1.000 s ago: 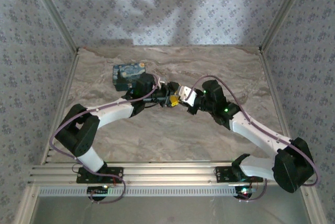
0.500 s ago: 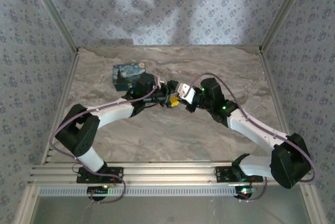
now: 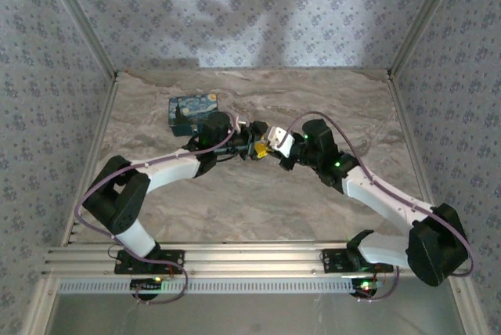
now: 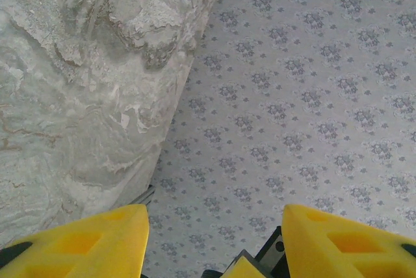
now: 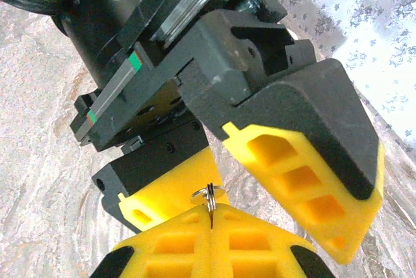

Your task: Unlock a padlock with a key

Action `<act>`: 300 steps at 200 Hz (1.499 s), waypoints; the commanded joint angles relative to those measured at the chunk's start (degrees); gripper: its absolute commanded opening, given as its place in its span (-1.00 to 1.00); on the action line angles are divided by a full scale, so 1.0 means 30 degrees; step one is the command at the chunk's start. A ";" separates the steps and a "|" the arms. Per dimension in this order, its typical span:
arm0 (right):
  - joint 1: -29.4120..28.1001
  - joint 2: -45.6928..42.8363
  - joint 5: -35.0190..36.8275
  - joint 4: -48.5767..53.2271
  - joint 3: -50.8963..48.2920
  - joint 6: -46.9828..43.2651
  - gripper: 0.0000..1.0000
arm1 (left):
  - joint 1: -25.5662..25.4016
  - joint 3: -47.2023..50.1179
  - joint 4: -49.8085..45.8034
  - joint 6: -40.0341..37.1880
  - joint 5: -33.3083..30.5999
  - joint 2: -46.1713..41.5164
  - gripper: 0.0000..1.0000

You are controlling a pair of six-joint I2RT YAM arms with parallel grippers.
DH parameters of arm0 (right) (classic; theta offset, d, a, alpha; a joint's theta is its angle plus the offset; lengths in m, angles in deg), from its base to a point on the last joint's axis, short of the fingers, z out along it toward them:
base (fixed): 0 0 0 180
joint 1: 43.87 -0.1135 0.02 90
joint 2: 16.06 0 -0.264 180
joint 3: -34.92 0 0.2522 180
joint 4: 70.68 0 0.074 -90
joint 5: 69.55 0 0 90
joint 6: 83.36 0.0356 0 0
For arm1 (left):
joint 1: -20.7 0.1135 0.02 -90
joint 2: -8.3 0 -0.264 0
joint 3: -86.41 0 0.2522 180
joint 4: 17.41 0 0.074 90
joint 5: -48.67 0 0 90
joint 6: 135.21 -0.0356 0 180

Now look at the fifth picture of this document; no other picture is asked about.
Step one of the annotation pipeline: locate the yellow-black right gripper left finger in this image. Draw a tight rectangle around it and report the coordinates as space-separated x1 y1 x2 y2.
89 208 213 278

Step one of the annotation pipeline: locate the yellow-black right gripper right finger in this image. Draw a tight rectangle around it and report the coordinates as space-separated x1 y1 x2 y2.
211 203 336 278

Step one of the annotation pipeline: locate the silver key with ring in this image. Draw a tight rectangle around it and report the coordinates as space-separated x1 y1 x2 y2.
190 183 226 231

